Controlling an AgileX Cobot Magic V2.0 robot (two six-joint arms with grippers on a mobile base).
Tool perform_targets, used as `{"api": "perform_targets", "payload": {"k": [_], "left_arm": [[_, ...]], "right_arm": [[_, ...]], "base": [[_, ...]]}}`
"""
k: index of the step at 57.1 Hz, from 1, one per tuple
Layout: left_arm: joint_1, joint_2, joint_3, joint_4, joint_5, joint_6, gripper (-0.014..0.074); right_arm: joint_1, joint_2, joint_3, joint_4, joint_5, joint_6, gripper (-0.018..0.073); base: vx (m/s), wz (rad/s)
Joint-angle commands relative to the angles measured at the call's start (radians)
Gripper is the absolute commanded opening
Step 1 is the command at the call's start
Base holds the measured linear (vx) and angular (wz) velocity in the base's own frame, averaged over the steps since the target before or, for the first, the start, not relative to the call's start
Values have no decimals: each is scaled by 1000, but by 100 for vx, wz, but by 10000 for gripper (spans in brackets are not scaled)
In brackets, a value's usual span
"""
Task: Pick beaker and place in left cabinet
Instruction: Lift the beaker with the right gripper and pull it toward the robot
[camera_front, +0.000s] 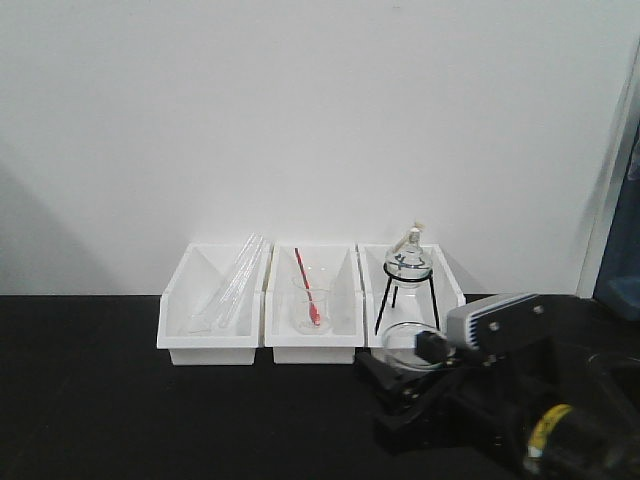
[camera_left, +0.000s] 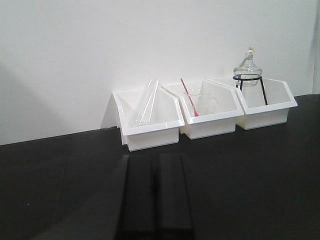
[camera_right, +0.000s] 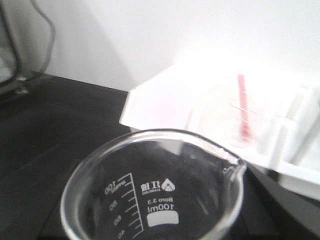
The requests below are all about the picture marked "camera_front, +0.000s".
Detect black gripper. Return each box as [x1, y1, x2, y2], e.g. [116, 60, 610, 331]
[355, 295, 600, 450]

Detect clear glass beaker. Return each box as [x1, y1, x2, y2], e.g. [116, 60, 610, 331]
[382, 322, 455, 373]

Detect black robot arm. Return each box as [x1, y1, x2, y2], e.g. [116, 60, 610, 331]
[355, 294, 639, 479]

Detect glass beaker in middle bin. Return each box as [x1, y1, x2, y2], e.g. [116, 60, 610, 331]
[291, 279, 331, 335]

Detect right white storage bin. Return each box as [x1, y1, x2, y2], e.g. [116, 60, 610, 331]
[357, 243, 466, 361]

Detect white storage bin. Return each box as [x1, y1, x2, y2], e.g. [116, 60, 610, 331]
[157, 243, 272, 366]
[264, 243, 365, 364]
[357, 243, 466, 361]

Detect red dropper stick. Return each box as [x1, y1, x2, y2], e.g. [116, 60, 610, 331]
[294, 247, 321, 327]

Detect black tripod stand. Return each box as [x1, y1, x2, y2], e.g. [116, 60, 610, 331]
[374, 262, 441, 335]

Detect glass alcohol lamp flask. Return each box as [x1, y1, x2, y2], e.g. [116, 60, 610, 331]
[384, 223, 432, 283]

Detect middle white storage bin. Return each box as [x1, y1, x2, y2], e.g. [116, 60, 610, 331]
[264, 243, 365, 364]

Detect left white storage bin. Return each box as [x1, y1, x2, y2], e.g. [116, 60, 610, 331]
[157, 243, 272, 366]

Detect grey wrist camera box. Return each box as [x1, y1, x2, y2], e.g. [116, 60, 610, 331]
[445, 293, 549, 353]

